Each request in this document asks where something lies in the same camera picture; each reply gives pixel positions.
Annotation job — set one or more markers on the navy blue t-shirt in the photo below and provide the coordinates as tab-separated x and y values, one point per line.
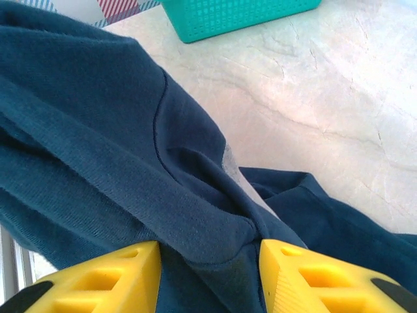
97	146

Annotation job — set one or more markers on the teal plastic basket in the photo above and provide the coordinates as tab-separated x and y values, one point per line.
234	16

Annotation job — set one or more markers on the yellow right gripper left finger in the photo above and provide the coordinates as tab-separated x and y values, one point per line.
97	283

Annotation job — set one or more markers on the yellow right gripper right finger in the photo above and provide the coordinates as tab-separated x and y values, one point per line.
312	283

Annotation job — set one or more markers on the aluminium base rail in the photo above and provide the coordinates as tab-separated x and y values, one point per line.
19	261

